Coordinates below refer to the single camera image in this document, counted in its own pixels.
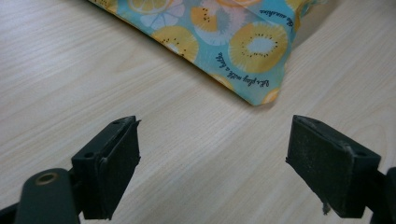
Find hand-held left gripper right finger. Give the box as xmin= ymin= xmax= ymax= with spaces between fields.
xmin=285 ymin=114 xmax=382 ymax=219

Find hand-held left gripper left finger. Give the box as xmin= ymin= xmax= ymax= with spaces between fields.
xmin=71 ymin=115 xmax=141 ymax=220

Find patterned plastic bag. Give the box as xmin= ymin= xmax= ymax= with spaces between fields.
xmin=87 ymin=0 xmax=328 ymax=107

